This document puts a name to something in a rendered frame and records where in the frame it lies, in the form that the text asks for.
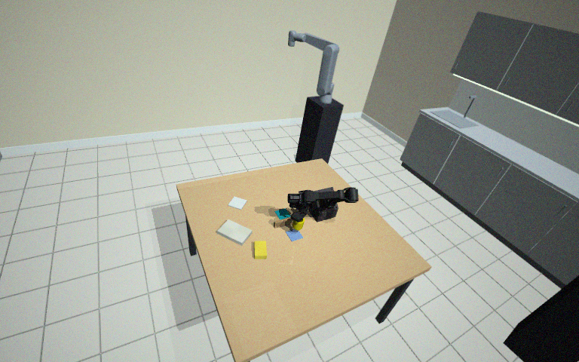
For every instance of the white flat square pad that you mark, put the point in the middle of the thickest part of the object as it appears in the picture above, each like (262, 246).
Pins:
(237, 203)

